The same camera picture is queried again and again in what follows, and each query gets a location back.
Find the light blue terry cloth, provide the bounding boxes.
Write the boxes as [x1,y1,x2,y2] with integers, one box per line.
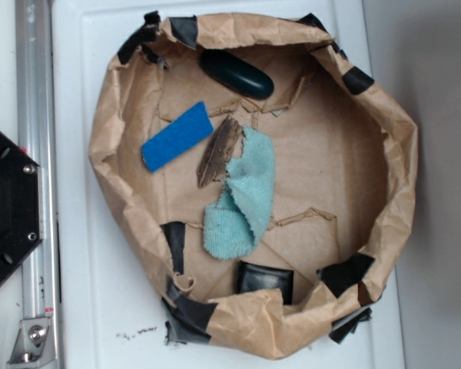
[203,127,276,260]

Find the brown paper bag bin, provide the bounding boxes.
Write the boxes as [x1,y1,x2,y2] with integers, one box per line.
[89,12,418,359]

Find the brown wood bark piece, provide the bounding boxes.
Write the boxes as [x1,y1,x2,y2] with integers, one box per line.
[197,115,243,188]

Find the bright blue rectangular sponge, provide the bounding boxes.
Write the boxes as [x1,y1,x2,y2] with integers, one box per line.
[141,101,214,172]

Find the black leather wallet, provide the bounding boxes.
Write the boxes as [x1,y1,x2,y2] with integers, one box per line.
[236,261,294,305]

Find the dark green oval case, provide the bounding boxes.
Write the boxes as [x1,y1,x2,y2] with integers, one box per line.
[200,49,274,100]

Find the white tray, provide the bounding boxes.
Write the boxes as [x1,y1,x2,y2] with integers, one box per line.
[51,1,405,368]

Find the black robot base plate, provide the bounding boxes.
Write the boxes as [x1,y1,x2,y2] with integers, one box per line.
[0,132,42,287]

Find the aluminium extrusion rail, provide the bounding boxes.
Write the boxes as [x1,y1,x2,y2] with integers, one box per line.
[15,1,65,368]

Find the grey corner bracket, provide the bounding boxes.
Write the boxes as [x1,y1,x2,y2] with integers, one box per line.
[6,317,56,368]

